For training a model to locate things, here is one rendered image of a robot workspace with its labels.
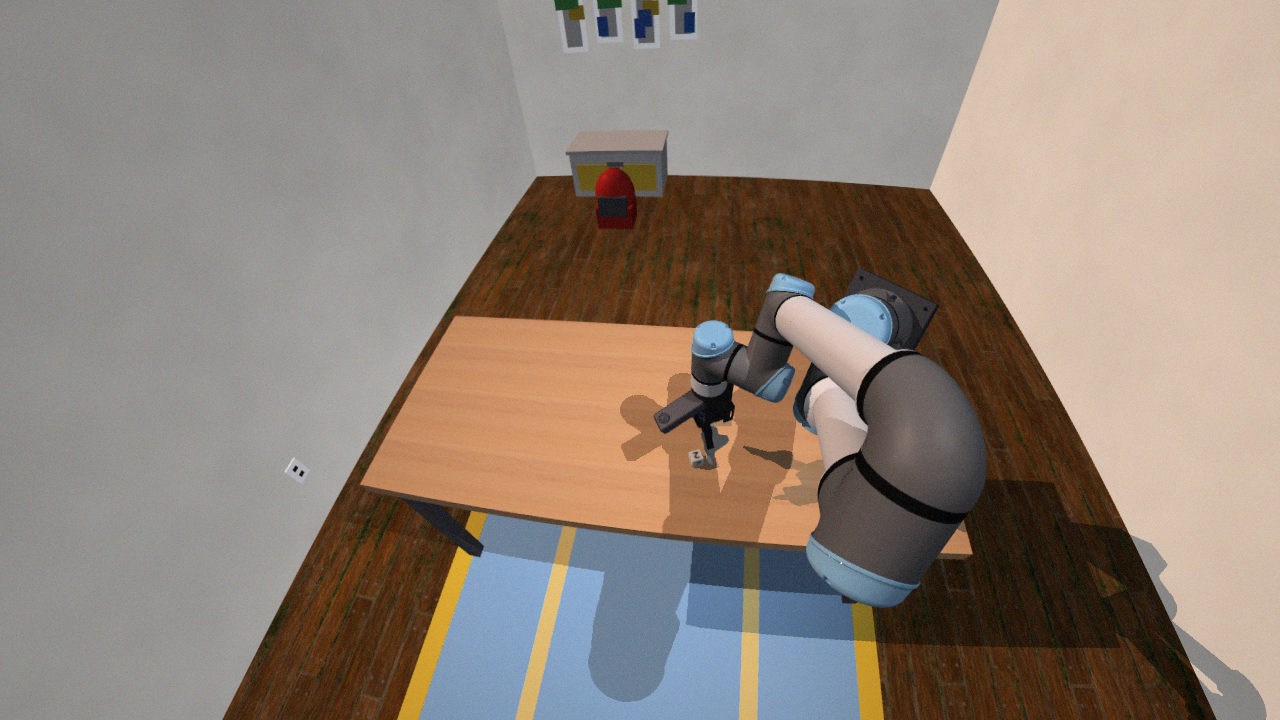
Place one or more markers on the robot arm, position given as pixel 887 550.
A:
pixel 879 531

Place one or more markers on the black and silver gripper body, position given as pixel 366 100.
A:
pixel 716 410

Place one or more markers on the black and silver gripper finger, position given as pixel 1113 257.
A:
pixel 712 440

